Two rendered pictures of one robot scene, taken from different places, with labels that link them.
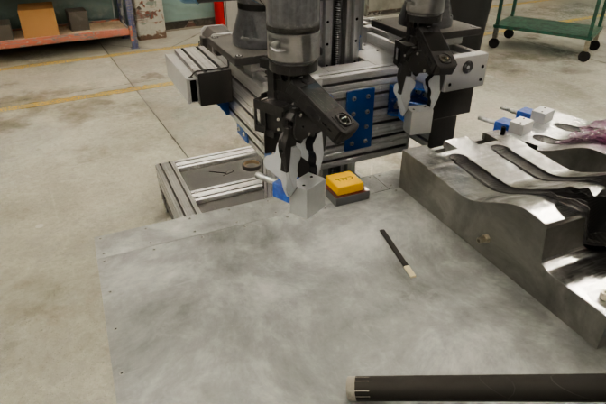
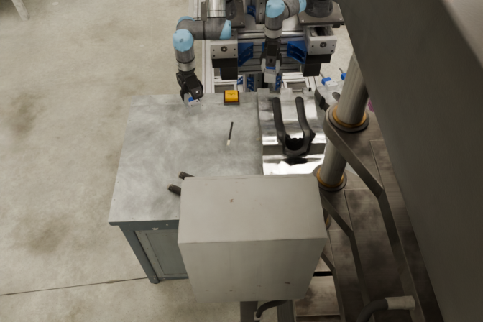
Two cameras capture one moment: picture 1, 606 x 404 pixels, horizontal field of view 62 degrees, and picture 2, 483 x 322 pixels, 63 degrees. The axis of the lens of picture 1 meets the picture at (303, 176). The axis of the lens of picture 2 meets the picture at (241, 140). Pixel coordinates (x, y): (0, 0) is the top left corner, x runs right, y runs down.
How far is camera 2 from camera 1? 1.12 m
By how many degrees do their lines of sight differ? 28
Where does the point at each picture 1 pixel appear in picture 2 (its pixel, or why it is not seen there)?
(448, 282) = (238, 151)
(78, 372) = not seen: hidden behind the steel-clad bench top
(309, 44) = (187, 66)
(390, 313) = (210, 155)
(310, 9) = (186, 57)
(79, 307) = not seen: hidden behind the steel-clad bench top
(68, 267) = (150, 74)
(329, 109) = (193, 88)
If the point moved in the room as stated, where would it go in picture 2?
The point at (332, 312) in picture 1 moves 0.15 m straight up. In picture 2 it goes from (192, 149) to (188, 127)
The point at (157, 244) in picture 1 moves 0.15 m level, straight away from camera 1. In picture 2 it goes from (151, 105) to (157, 84)
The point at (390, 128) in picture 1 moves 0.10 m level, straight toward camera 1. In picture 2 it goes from (288, 60) to (279, 70)
